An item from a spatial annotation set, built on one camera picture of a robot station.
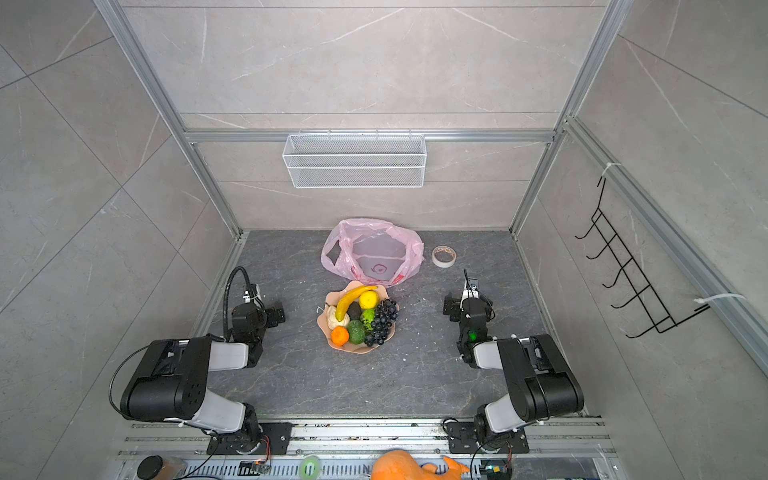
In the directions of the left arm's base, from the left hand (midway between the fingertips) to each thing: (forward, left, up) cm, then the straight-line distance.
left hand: (261, 297), depth 94 cm
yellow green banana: (-1, -28, +1) cm, 28 cm away
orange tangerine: (-15, -26, +2) cm, 30 cm away
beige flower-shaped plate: (-2, -23, 0) cm, 23 cm away
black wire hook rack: (-24, -97, +27) cm, 103 cm away
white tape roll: (+20, -63, -7) cm, 66 cm away
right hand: (-1, -66, +1) cm, 66 cm away
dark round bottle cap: (-44, +12, +5) cm, 46 cm away
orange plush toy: (-46, -41, +2) cm, 62 cm away
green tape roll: (-45, -20, -6) cm, 50 cm away
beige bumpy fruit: (-9, -23, +1) cm, 25 cm away
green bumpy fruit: (-9, -34, +2) cm, 35 cm away
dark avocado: (-6, -30, -1) cm, 30 cm away
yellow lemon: (-3, -34, +1) cm, 34 cm away
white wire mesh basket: (+39, -30, +24) cm, 55 cm away
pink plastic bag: (+20, -36, -4) cm, 42 cm away
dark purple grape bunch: (-9, -40, +4) cm, 41 cm away
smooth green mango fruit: (-14, -31, +2) cm, 34 cm away
